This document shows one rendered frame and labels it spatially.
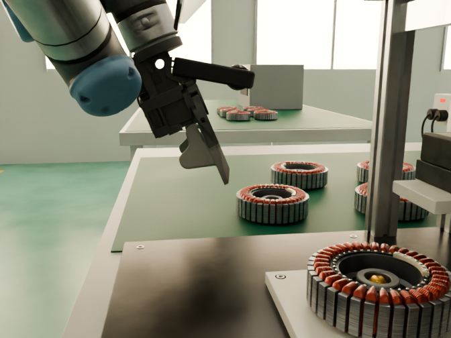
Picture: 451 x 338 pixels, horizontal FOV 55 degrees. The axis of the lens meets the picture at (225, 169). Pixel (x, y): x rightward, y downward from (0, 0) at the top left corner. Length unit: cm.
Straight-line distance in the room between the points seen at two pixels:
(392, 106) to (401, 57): 6
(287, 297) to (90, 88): 28
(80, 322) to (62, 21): 27
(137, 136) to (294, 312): 135
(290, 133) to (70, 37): 135
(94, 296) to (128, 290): 5
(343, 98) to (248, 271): 478
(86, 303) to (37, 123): 458
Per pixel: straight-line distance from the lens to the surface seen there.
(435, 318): 35
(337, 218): 69
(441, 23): 47
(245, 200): 64
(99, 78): 46
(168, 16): 61
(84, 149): 494
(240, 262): 47
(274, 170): 84
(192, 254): 49
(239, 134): 167
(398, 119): 55
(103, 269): 53
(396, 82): 55
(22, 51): 500
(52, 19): 43
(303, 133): 173
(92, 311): 45
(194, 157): 58
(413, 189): 36
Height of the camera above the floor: 97
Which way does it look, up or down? 13 degrees down
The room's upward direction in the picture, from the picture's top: straight up
